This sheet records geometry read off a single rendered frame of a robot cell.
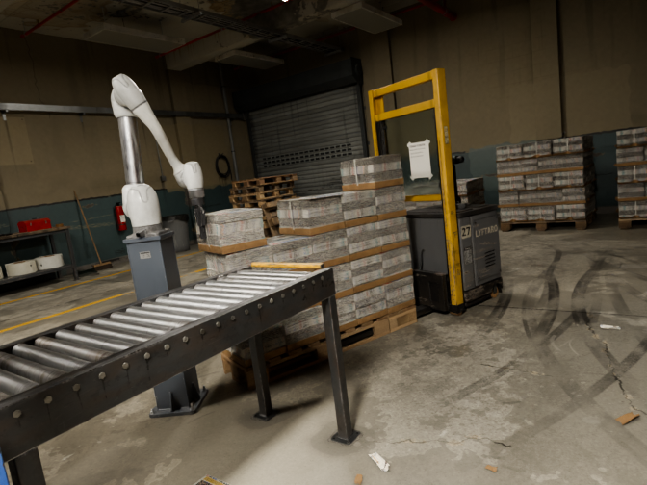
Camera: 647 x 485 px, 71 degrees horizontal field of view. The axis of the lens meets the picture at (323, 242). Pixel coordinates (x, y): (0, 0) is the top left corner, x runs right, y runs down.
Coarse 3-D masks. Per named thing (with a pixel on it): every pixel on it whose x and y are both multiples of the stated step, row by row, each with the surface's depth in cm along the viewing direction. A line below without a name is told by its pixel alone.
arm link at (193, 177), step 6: (192, 162) 259; (186, 168) 258; (192, 168) 257; (198, 168) 260; (186, 174) 258; (192, 174) 257; (198, 174) 259; (186, 180) 259; (192, 180) 258; (198, 180) 259; (192, 186) 259; (198, 186) 260
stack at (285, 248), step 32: (224, 256) 260; (256, 256) 268; (288, 256) 281; (320, 256) 295; (288, 320) 283; (320, 320) 298; (352, 320) 314; (384, 320) 330; (288, 352) 285; (320, 352) 298
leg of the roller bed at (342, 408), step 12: (324, 300) 199; (324, 312) 200; (336, 312) 202; (324, 324) 202; (336, 324) 202; (336, 336) 202; (336, 348) 201; (336, 360) 202; (336, 372) 203; (336, 384) 205; (336, 396) 206; (336, 408) 208; (348, 408) 208; (336, 420) 209; (348, 420) 208; (348, 432) 208
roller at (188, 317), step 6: (132, 306) 175; (126, 312) 173; (132, 312) 171; (138, 312) 169; (144, 312) 167; (150, 312) 165; (156, 312) 163; (162, 312) 162; (168, 312) 160; (174, 312) 159; (180, 312) 158; (168, 318) 158; (174, 318) 156; (180, 318) 154; (186, 318) 153; (192, 318) 151; (198, 318) 149
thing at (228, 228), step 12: (216, 216) 254; (228, 216) 256; (240, 216) 260; (252, 216) 264; (216, 228) 256; (228, 228) 257; (240, 228) 261; (252, 228) 266; (216, 240) 259; (228, 240) 257; (240, 240) 261; (252, 240) 265
